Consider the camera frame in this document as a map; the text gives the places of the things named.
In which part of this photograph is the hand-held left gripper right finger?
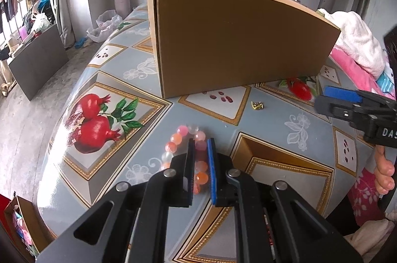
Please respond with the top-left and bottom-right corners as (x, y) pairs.
(207, 138), (363, 263)

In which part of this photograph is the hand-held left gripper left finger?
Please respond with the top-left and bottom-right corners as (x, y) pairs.
(36, 138), (197, 263)

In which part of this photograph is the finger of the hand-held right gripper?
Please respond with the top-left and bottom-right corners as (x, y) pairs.
(315, 95), (378, 131)
(324, 85), (397, 111)

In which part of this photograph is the orange white bead bracelet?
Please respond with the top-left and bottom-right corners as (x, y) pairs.
(161, 124), (210, 193)

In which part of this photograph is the large brown cardboard box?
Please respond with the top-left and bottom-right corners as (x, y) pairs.
(146, 0), (342, 100)

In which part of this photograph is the person's right hand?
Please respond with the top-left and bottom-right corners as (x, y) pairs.
(374, 146), (397, 196)

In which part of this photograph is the pink floral blanket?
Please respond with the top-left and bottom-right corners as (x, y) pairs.
(329, 46), (397, 226)

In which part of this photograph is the white fleece blanket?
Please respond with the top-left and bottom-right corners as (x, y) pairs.
(318, 8), (387, 79)

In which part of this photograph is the person's beige jacket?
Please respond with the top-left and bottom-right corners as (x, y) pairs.
(343, 218), (397, 263)

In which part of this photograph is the small open cardboard box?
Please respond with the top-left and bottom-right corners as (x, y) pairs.
(3, 195), (58, 260)

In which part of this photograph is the clear plastic bag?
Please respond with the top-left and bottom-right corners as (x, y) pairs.
(86, 10), (124, 43)

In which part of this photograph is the grey board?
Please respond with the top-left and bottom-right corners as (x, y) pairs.
(8, 23), (69, 101)

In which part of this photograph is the beige shoe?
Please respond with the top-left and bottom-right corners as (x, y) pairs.
(1, 81), (17, 97)

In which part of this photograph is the white plastic bag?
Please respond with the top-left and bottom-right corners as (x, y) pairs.
(29, 13), (51, 32)

